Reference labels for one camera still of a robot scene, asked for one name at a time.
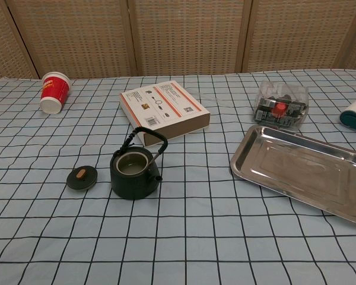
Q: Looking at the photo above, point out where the dark round teapot lid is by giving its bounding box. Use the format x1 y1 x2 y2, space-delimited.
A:
66 166 98 191

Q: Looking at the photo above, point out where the dark green cast-iron teapot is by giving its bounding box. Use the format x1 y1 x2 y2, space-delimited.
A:
110 126 169 201

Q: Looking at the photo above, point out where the white and orange cardboard box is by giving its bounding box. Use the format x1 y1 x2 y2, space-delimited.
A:
119 80 211 147

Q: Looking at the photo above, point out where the blue checked tablecloth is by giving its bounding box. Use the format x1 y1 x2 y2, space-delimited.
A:
0 68 356 285

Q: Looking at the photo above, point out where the woven rattan folding screen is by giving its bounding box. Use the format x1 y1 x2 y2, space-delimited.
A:
0 0 356 85

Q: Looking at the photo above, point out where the clear plastic box of parts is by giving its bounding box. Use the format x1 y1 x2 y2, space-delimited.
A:
253 80 310 131

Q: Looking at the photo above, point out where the stainless steel rectangular tray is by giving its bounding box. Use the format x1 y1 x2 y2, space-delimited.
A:
230 125 356 224

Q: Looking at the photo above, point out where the red and white paper cup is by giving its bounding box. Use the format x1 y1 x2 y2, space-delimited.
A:
39 71 71 115

